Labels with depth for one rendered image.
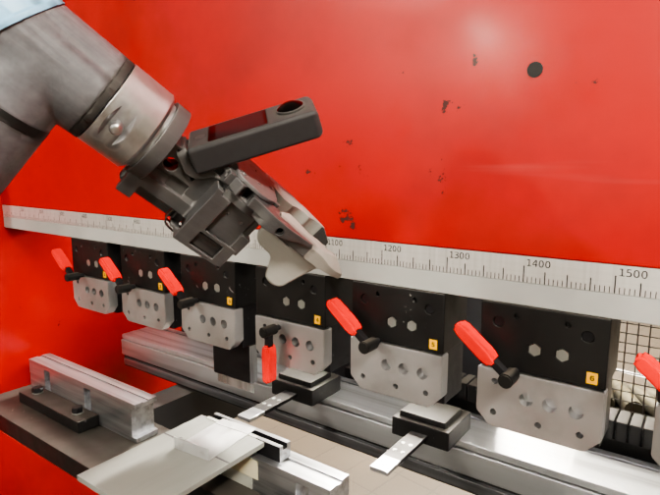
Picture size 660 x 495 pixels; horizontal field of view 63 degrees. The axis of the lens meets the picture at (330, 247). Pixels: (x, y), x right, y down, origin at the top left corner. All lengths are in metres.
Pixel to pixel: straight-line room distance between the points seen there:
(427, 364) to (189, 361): 0.93
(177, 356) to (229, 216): 1.17
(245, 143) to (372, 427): 0.86
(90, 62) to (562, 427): 0.63
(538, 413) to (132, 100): 0.57
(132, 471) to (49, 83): 0.73
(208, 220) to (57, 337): 1.40
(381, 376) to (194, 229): 0.43
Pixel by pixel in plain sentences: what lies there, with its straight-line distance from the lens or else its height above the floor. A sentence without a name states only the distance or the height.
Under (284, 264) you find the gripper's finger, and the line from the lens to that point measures 0.50.
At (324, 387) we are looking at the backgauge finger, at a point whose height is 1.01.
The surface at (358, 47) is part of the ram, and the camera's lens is 0.80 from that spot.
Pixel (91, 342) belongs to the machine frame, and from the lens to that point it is 1.90.
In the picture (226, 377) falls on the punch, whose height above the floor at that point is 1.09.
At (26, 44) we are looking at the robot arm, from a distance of 0.44.
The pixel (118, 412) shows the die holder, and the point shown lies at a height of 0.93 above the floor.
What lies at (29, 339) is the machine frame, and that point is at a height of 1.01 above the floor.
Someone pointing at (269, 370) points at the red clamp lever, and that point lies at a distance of 0.91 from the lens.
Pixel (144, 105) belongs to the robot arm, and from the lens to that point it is 0.45.
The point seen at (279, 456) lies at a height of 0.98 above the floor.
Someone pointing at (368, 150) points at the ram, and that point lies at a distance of 0.78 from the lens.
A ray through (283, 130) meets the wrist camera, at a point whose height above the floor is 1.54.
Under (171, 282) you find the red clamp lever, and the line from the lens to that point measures 1.05.
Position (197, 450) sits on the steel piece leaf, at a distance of 1.04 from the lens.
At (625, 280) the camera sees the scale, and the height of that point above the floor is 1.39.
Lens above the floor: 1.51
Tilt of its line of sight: 9 degrees down
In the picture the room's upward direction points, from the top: straight up
